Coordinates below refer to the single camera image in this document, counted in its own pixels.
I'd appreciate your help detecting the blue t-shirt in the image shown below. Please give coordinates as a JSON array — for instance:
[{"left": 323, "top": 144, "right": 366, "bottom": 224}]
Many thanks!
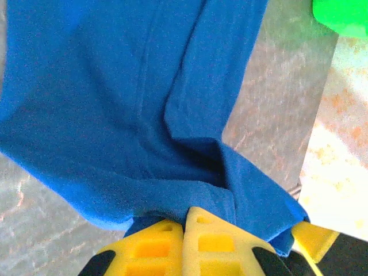
[{"left": 0, "top": 0, "right": 312, "bottom": 257}]

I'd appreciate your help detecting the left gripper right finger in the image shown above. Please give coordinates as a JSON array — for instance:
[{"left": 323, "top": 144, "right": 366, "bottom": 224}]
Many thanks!
[{"left": 182, "top": 206, "right": 292, "bottom": 276}]

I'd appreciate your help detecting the green plastic basket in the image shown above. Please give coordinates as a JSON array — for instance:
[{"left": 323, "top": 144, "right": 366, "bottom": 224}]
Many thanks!
[{"left": 311, "top": 0, "right": 368, "bottom": 39}]

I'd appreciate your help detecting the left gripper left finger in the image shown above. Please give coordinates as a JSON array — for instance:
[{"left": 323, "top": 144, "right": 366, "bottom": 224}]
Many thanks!
[{"left": 76, "top": 219, "right": 185, "bottom": 276}]

